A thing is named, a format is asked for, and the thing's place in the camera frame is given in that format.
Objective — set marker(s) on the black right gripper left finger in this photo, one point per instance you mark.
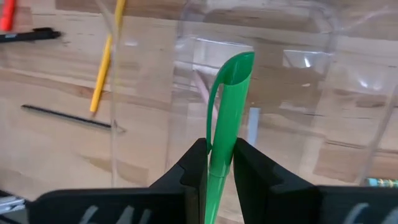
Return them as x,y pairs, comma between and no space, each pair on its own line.
174,205

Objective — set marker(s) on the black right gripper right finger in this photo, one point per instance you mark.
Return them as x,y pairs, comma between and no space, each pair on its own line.
280,202

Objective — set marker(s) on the green pen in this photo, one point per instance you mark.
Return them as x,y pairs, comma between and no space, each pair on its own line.
230,124

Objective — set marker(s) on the light green pencil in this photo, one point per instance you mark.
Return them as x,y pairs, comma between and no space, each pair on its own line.
382,183

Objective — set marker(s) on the yellow pencil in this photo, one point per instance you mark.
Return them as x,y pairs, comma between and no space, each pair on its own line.
104,65

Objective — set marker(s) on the black pen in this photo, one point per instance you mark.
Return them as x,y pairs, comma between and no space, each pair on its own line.
31,35

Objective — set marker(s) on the red pen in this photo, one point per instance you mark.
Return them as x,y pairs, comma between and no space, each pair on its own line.
7,15

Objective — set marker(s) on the clear plastic bin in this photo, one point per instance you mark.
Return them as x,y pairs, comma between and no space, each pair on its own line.
149,93

